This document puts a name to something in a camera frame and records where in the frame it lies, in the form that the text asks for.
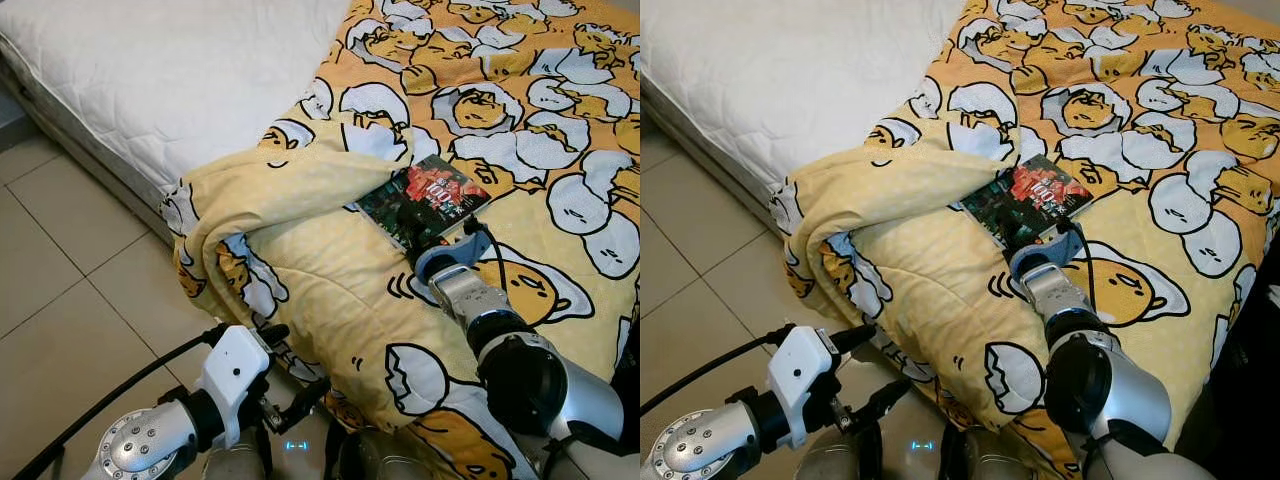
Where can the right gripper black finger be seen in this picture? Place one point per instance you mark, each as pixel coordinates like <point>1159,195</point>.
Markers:
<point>413,217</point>
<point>1009,222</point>

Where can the dark red cover book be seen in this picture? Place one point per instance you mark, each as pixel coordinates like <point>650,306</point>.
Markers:
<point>1045,180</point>
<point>440,180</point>

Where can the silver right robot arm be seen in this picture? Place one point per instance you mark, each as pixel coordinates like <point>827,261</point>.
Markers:
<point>465,298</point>
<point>1060,300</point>

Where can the grey robot torso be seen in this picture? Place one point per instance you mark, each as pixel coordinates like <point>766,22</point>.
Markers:
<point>830,465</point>

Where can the yellow cartoon egg blanket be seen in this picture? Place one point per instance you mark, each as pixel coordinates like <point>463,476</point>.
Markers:
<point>330,260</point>
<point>930,260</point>

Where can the white quilted mattress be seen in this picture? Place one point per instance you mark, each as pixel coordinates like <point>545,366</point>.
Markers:
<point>790,70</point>
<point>170,70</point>

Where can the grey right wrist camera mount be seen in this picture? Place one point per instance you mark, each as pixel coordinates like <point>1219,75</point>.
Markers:
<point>1040,265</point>
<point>445,262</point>

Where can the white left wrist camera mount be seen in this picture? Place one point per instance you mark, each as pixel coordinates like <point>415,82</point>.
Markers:
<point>235,375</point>
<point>800,375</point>

